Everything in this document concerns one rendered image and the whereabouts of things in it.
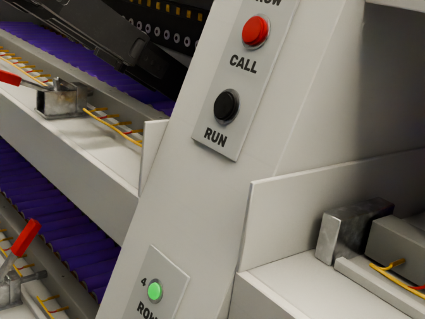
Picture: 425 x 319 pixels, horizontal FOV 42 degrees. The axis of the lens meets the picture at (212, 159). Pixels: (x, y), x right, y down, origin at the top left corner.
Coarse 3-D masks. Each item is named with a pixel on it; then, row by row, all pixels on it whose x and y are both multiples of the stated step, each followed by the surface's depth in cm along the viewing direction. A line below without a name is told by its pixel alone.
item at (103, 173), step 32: (0, 0) 83; (0, 64) 64; (0, 96) 53; (32, 96) 53; (0, 128) 55; (32, 128) 48; (64, 128) 46; (96, 128) 47; (160, 128) 34; (32, 160) 49; (64, 160) 43; (96, 160) 40; (128, 160) 41; (64, 192) 44; (96, 192) 40; (128, 192) 36; (128, 224) 36
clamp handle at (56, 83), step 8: (0, 72) 44; (8, 72) 45; (0, 80) 44; (8, 80) 45; (16, 80) 45; (24, 80) 46; (56, 80) 48; (32, 88) 46; (40, 88) 47; (48, 88) 48; (56, 88) 48
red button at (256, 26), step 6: (252, 18) 30; (258, 18) 29; (246, 24) 30; (252, 24) 30; (258, 24) 29; (264, 24) 29; (246, 30) 30; (252, 30) 30; (258, 30) 29; (264, 30) 29; (246, 36) 30; (252, 36) 29; (258, 36) 29; (246, 42) 30; (252, 42) 30; (258, 42) 29
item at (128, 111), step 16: (0, 32) 70; (0, 48) 67; (16, 48) 64; (32, 48) 63; (32, 64) 61; (48, 64) 57; (64, 64) 57; (48, 80) 55; (80, 80) 52; (96, 80) 52; (96, 96) 50; (112, 96) 48; (128, 96) 48; (112, 112) 48; (128, 112) 46; (144, 112) 44; (160, 112) 45; (112, 128) 45
